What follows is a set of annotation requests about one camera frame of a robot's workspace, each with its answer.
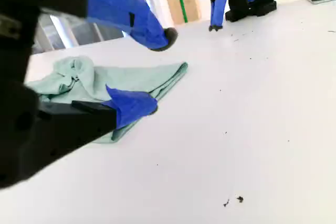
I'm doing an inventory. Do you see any mint green t-shirt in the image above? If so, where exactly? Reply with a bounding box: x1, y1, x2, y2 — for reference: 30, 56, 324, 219
26, 55, 189, 144

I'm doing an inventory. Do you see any cardboard box with green strap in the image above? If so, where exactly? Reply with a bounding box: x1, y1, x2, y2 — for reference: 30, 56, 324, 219
164, 0, 202, 25

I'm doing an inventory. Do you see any grey metal frame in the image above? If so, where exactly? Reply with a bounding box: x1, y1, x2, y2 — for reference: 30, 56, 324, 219
31, 0, 155, 54

